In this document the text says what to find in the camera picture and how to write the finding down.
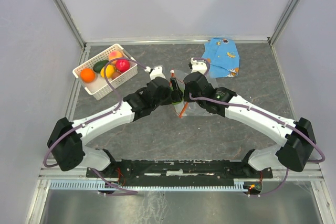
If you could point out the light blue cable duct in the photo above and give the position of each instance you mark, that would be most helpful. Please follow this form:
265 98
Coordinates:
102 186

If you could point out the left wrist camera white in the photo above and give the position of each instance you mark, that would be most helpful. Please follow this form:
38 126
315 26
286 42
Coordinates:
155 72

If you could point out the yellow lemon toy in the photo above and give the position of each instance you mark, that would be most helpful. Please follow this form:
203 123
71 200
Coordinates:
107 71

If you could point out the orange toy fruit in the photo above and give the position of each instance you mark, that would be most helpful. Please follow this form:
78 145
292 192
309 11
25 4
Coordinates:
87 75

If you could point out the brown egg toy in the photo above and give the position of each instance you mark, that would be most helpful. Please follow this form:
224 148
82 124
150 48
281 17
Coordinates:
115 75

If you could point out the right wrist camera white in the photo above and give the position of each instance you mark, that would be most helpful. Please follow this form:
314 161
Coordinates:
199 65

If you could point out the peach toy fruit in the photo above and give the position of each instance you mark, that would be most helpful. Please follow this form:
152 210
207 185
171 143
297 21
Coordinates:
115 55

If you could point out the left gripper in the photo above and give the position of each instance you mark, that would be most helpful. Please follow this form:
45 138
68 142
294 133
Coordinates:
175 95

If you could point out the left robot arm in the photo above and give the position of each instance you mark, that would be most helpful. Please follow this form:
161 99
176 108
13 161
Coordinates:
68 140

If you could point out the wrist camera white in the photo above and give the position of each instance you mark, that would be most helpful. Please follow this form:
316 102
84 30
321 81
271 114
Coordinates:
199 65
155 72

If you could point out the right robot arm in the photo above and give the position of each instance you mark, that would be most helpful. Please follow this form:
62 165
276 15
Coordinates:
294 140

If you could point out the green watermelon toy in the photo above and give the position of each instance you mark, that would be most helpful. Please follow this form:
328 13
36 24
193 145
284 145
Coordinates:
177 102

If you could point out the blue patterned cloth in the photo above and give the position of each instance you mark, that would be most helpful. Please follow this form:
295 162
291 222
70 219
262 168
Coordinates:
223 56

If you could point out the clear zip top bag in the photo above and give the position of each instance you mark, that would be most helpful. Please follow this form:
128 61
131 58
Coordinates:
186 109

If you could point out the red apple toy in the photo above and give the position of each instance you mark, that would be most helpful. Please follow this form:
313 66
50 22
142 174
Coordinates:
122 65

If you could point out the white plastic basket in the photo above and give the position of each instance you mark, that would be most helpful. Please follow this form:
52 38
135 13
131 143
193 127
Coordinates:
99 88

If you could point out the dark green avocado toy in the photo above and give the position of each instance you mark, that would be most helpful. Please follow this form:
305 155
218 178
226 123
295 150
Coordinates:
99 65

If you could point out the aluminium frame rail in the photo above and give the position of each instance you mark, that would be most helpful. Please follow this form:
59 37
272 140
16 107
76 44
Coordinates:
310 172

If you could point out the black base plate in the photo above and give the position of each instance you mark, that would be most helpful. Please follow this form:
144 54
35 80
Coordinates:
145 173

